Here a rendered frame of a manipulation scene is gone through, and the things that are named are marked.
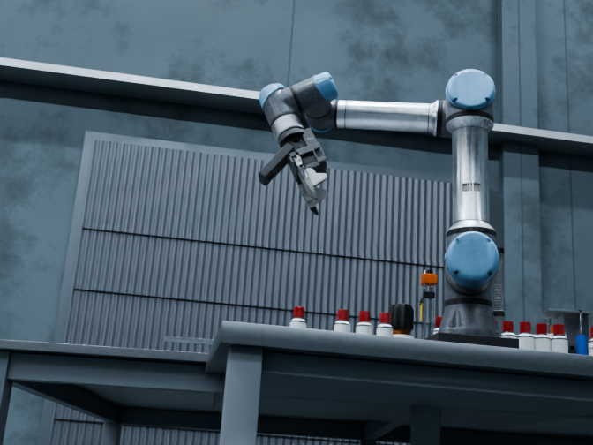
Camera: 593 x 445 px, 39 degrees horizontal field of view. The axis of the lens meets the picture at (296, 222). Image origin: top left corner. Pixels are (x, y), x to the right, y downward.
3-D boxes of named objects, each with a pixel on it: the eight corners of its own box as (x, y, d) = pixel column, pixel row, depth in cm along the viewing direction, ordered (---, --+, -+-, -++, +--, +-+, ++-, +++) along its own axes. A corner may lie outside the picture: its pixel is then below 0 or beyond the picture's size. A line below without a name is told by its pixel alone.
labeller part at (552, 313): (579, 320, 275) (579, 317, 275) (591, 313, 264) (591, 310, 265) (537, 318, 275) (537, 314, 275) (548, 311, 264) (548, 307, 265)
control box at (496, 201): (505, 254, 261) (504, 197, 266) (484, 240, 248) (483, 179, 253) (474, 258, 266) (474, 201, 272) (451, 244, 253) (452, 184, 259)
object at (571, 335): (582, 399, 268) (580, 320, 275) (596, 395, 255) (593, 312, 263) (538, 395, 268) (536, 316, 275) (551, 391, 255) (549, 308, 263)
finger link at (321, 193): (335, 208, 205) (321, 173, 207) (312, 216, 204) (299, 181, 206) (334, 210, 208) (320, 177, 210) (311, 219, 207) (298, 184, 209)
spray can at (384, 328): (390, 381, 255) (392, 315, 262) (393, 380, 250) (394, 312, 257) (373, 380, 255) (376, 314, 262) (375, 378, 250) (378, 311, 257)
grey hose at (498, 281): (503, 319, 251) (502, 251, 257) (506, 316, 247) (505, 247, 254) (491, 318, 251) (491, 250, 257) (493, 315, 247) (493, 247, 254)
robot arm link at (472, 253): (495, 297, 201) (491, 89, 217) (501, 282, 187) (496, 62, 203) (444, 295, 202) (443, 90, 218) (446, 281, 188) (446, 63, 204)
